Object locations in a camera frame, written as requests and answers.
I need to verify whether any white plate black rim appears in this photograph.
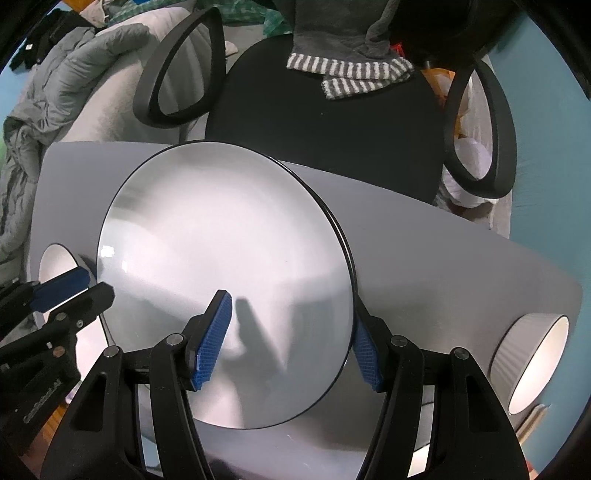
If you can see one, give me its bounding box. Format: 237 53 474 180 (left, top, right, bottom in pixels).
97 141 355 429

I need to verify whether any white plastic bag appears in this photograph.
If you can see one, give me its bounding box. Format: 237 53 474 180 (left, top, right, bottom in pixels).
435 73 497 218

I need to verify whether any grey puffy duvet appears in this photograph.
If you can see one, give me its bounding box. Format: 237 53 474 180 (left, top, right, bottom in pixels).
1 23 150 264

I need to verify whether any white ribbed bowl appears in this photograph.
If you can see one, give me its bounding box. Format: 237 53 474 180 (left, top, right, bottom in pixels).
488 313 570 415

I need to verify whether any white plate stack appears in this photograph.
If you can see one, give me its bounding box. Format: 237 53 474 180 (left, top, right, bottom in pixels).
38 243 80 283

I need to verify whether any dark grey striped towel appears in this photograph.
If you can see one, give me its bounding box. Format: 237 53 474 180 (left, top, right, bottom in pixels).
274 0 414 100

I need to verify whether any black office chair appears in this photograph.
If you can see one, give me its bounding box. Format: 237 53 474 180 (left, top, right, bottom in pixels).
132 7 517 203

